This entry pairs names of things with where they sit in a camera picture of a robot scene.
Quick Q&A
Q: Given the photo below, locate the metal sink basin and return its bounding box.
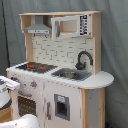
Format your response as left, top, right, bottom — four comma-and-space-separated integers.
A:
52, 68, 92, 81

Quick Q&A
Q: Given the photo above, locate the oven door with window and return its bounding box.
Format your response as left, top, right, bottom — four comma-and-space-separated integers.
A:
16, 91, 37, 117

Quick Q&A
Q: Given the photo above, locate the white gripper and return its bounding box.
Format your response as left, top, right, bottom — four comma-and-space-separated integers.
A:
0, 76, 20, 97

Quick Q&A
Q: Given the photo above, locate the black toy faucet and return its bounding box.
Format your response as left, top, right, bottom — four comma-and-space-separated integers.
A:
75, 51, 93, 70

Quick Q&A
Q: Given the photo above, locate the white microwave door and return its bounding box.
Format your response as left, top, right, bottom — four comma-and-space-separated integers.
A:
50, 14, 92, 39

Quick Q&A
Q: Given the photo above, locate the right red stove knob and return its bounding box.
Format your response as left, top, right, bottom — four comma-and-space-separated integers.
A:
30, 81, 37, 88

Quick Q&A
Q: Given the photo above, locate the wooden toy kitchen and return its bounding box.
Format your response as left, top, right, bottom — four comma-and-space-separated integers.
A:
7, 11, 114, 128

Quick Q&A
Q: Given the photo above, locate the black stove top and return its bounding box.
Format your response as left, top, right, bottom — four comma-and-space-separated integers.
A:
18, 62, 55, 73

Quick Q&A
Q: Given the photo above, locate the grey range hood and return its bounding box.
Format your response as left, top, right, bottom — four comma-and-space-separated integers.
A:
24, 16, 51, 35

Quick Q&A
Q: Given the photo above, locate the white fridge door with dispenser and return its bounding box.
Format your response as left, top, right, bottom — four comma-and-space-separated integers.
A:
45, 82, 82, 128

